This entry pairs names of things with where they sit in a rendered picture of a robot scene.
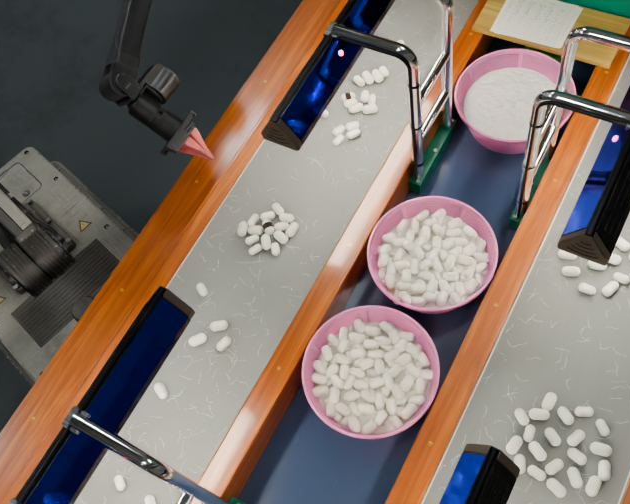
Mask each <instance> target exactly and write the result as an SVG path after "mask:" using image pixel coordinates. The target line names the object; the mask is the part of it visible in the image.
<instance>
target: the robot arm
mask: <svg viewBox="0 0 630 504"><path fill-rule="evenodd" d="M151 3H152V0H122V4H121V8H120V12H119V17H118V21H117V25H116V29H115V34H114V38H113V41H112V45H111V48H110V50H109V52H108V55H107V59H106V63H105V67H104V68H102V72H101V77H100V81H99V92H100V94H101V95H102V97H103V98H105V99H106V100H108V101H111V102H115V103H116V104H117V105H118V106H119V107H121V106H123V105H125V104H127V103H128V104H127V107H128V108H129V109H128V111H129V112H128V114H130V115H131V116H133V117H134V118H135V119H137V120H138V121H139V122H141V123H142V124H144V125H145V126H147V127H148V128H149V129H150V130H152V131H153V132H155V133H156V134H157V135H159V136H160V137H161V138H163V139H164V140H166V141H167V143H166V145H165V146H164V148H163V149H162V151H161V152H160V153H161V154H163V155H164V156H166V155H167V154H168V151H169V152H173V153H175V154H176V153H177V152H181V153H186V154H191V155H197V156H200V157H202V158H205V159H208V160H213V159H214V156H213V155H212V153H211V152H210V151H209V149H208V148H207V147H206V145H205V143H204V141H203V139H202V137H201V135H200V133H199V131H198V129H197V128H195V127H194V125H195V124H194V123H193V122H192V119H193V118H194V117H195V116H196V113H194V112H193V111H192V110H191V111H190V112H189V114H188V115H187V116H186V117H185V118H184V119H183V120H181V119H180V118H178V117H177V116H176V115H174V114H173V113H172V112H170V111H169V110H168V109H166V108H165V107H163V106H162V105H161V104H165V103H166V102H167V100H168V99H169V98H170V96H171V95H172V93H173V92H174V91H175V89H176V88H177V86H178V85H179V83H180V80H179V78H178V77H177V75H176V74H175V73H174V72H172V71H171V70H170V69H168V68H166V67H164V66H163V65H162V64H160V63H157V64H155V65H153V66H151V67H150V68H148V70H147V71H146V72H145V73H144V74H143V75H142V76H141V77H140V78H139V80H138V76H139V71H138V69H139V64H140V59H141V55H140V54H141V48H142V43H143V38H144V34H145V29H146V25H147V21H148V16H149V12H150V8H151ZM161 106H162V108H161V109H159V108H160V107H161Z"/></svg>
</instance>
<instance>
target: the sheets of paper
mask: <svg viewBox="0 0 630 504"><path fill-rule="evenodd" d="M582 10H583V8H581V7H578V5H573V4H568V3H563V2H560V1H557V0H506V1H505V3H504V5H503V7H502V9H501V11H500V13H499V14H498V16H497V18H496V20H495V22H494V24H493V26H492V28H491V29H490V31H492V32H494V33H497V34H502V35H506V36H511V37H515V38H519V39H523V40H527V41H530V42H534V43H538V44H542V45H546V46H549V47H553V48H559V49H560V48H562V46H563V43H564V41H565V39H566V36H567V35H568V34H569V32H570V30H571V29H572V27H573V25H574V23H575V22H576V20H577V18H578V17H579V15H580V13H581V11H582Z"/></svg>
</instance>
